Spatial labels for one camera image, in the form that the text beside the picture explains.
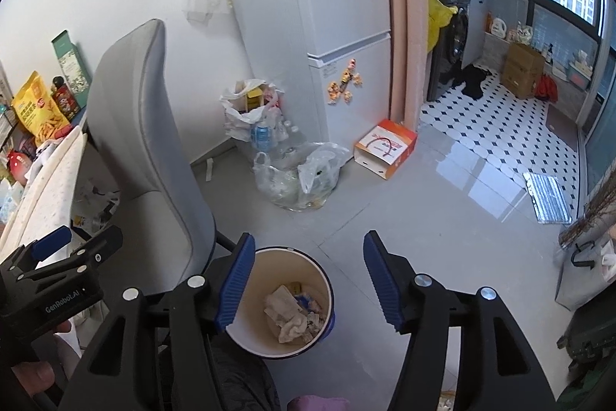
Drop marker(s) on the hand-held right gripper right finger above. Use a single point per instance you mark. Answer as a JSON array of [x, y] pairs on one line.
[[382, 283]]

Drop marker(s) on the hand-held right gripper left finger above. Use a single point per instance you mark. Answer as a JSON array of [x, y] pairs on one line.
[[235, 283]]

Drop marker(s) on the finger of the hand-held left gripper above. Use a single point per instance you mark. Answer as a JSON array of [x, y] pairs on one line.
[[101, 245], [50, 242]]

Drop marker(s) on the white bin with blue rim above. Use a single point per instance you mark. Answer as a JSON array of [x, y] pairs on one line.
[[250, 339]]

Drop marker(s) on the white tissue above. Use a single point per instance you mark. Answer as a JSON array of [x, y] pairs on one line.
[[292, 328]]

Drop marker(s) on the person's left hand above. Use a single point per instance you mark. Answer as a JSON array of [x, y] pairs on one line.
[[34, 379]]

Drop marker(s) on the red and white vase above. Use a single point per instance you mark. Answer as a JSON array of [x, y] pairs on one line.
[[19, 165]]

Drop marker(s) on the grey chair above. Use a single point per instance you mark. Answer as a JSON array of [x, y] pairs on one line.
[[144, 141]]

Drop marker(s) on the clear plastic bag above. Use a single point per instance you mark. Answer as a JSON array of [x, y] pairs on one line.
[[298, 180]]

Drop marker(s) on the yellow snack bag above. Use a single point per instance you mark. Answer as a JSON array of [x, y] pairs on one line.
[[38, 110]]

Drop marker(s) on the orange and white carton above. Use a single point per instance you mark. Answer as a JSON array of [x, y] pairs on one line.
[[385, 148]]

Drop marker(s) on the white plastic bag with bottles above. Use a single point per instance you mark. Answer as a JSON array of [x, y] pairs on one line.
[[245, 112]]

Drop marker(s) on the tall green box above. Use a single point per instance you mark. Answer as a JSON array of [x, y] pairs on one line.
[[72, 62]]

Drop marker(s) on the silver foil mat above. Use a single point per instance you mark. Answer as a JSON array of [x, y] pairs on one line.
[[548, 198]]

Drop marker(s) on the yellow figurine magnet cluster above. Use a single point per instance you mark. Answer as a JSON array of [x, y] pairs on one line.
[[345, 81]]

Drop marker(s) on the black cloth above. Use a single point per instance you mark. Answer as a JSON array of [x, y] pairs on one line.
[[474, 81]]

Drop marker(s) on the black washing machine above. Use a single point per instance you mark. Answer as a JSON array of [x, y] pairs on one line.
[[450, 40]]

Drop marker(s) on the large brown cardboard box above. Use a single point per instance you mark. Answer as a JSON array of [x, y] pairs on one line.
[[522, 71]]

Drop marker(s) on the red bag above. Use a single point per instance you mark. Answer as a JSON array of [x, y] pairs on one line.
[[547, 87]]

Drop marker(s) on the white refrigerator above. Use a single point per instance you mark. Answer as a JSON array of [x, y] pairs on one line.
[[313, 30]]

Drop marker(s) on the yellow plastic bag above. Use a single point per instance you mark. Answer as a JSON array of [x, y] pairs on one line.
[[438, 21]]

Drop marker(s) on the white detergent bottle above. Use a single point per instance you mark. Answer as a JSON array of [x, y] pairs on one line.
[[497, 26]]

